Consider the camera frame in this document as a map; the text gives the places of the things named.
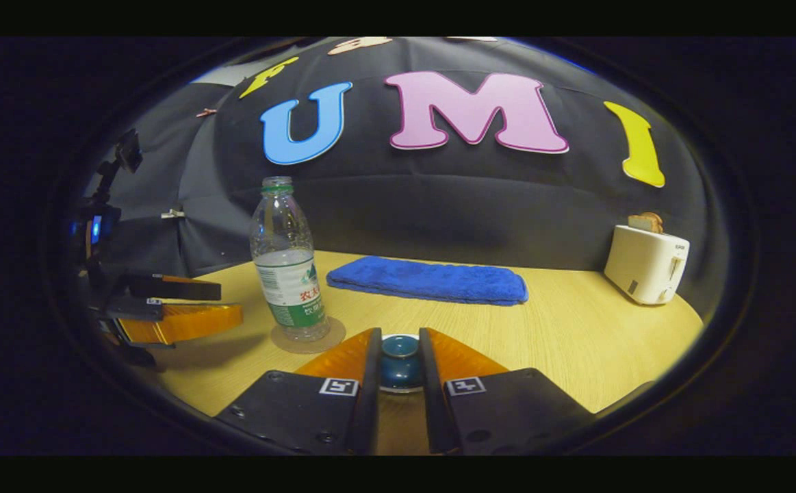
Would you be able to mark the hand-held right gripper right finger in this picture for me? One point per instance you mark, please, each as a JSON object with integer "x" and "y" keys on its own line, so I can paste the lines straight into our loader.
{"x": 430, "y": 404}

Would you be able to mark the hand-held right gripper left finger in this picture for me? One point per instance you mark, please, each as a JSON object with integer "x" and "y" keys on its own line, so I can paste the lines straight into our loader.
{"x": 370, "y": 397}

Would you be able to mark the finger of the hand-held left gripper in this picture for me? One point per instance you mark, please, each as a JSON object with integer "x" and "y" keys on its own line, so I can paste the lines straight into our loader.
{"x": 178, "y": 287}
{"x": 134, "y": 308}

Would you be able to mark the round cork coaster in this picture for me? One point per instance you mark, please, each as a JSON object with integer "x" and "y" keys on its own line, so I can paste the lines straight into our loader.
{"x": 332, "y": 339}

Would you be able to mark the clear plastic water bottle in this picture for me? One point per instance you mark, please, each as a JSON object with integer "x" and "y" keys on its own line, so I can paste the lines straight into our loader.
{"x": 288, "y": 274}

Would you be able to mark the white cloth clip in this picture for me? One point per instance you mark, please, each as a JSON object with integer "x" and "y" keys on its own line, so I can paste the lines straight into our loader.
{"x": 172, "y": 213}

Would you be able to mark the blue towel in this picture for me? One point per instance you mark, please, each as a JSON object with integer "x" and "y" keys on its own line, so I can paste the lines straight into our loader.
{"x": 432, "y": 281}

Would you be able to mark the pink cloth clip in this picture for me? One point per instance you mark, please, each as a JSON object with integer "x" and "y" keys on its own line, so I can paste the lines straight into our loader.
{"x": 204, "y": 111}

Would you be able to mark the black backdrop cloth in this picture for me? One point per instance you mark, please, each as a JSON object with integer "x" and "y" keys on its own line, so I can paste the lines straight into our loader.
{"x": 439, "y": 205}

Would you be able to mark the white toaster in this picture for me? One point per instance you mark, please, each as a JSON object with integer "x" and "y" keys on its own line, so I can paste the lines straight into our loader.
{"x": 644, "y": 263}

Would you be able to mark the toast bread slice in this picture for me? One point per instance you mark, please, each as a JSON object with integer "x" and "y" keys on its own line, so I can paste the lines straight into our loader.
{"x": 656, "y": 220}
{"x": 639, "y": 223}

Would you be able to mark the black camera stand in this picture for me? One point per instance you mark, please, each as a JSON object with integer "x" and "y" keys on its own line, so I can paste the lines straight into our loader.
{"x": 124, "y": 157}

